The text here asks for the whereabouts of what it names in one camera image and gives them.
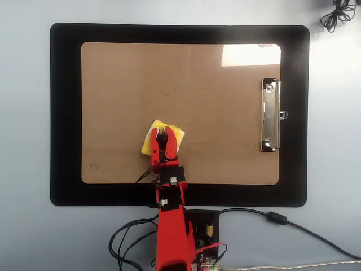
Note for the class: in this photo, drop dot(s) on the brown clipboard board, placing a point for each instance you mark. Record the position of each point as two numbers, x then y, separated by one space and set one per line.
225 98

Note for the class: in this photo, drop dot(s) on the black rectangular desk mat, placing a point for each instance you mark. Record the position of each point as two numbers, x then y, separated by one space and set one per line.
65 113

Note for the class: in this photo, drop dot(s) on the black controller circuit board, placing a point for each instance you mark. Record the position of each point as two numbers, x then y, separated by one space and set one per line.
211 220

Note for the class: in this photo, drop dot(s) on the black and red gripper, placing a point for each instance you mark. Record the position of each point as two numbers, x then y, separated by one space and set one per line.
176 173

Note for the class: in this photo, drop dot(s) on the silver metal clipboard clip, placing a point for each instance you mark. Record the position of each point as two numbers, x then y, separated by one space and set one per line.
269 113

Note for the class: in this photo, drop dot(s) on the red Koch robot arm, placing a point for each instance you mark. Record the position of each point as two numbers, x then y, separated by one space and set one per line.
172 240

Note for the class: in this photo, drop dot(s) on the yellow sponge with black knob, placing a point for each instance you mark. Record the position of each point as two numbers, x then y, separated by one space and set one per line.
180 135

